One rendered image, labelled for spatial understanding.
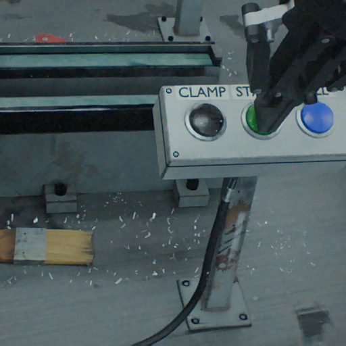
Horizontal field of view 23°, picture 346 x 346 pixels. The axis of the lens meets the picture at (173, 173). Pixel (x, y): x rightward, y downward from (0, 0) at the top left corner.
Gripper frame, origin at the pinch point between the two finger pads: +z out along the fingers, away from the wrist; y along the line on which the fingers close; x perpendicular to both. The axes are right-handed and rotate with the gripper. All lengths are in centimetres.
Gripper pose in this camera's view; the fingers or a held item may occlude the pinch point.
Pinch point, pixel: (276, 100)
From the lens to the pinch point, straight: 69.3
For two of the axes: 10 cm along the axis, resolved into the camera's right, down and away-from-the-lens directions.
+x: 1.0, 9.4, -3.2
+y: -9.8, 0.4, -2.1
